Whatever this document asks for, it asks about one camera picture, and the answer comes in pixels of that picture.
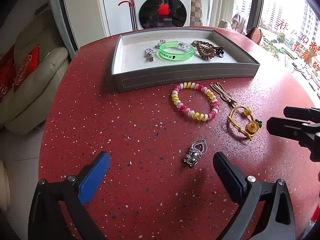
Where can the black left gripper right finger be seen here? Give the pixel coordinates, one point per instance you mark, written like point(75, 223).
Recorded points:
point(277, 219)

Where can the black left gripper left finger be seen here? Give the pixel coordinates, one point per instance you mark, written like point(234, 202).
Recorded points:
point(46, 219)

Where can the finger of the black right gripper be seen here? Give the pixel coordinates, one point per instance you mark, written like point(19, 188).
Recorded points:
point(288, 128)
point(307, 114)

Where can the bronze metal hair clip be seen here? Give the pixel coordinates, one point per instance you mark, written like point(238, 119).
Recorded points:
point(224, 95)

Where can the silver heart pendant brooch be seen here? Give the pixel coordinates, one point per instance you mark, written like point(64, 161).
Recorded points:
point(196, 151)

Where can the grey jewelry tray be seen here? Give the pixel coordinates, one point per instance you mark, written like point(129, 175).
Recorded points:
point(187, 55)

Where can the brown round chair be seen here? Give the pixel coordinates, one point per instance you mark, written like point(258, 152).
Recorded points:
point(255, 34)

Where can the black claw hair clip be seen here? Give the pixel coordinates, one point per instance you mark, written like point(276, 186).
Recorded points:
point(219, 51)

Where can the beige leather sofa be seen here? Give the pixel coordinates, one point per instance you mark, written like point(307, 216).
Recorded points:
point(28, 106)

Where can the clothes on drying rack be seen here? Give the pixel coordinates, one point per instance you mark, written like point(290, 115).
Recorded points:
point(238, 23)

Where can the checkered hanging towel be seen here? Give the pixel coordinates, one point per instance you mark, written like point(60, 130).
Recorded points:
point(196, 13)

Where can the red embroidered cushion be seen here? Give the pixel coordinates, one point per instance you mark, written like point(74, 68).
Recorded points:
point(26, 67)

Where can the white front-load washing machine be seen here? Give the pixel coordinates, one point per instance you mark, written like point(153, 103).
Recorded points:
point(162, 13)

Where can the red handled mop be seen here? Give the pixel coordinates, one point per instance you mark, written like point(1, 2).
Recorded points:
point(131, 4)

